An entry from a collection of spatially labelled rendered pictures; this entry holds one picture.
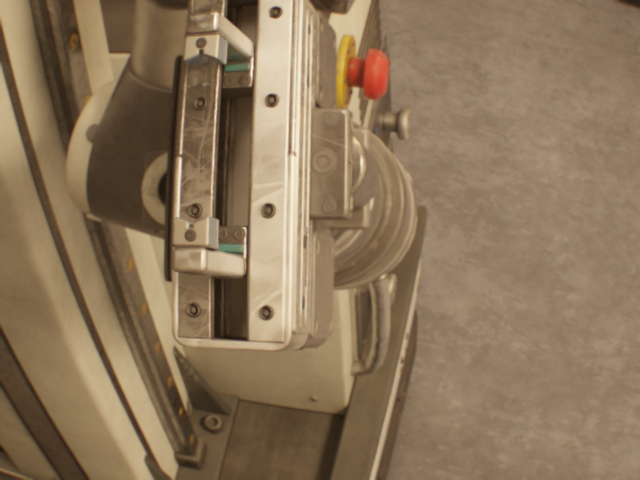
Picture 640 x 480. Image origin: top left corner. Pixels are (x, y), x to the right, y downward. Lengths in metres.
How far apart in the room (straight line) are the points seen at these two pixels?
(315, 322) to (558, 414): 1.11
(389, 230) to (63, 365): 0.36
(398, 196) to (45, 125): 0.25
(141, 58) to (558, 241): 1.20
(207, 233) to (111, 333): 0.54
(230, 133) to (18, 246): 0.31
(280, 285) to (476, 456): 1.10
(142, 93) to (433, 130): 1.28
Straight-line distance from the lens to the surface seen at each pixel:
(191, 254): 0.37
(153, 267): 1.00
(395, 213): 0.57
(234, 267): 0.40
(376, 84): 0.84
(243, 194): 0.44
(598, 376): 1.58
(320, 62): 0.46
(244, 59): 0.42
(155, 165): 0.54
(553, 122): 1.87
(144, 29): 0.57
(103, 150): 0.60
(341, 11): 0.52
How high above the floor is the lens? 1.34
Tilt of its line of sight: 52 degrees down
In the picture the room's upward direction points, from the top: 6 degrees counter-clockwise
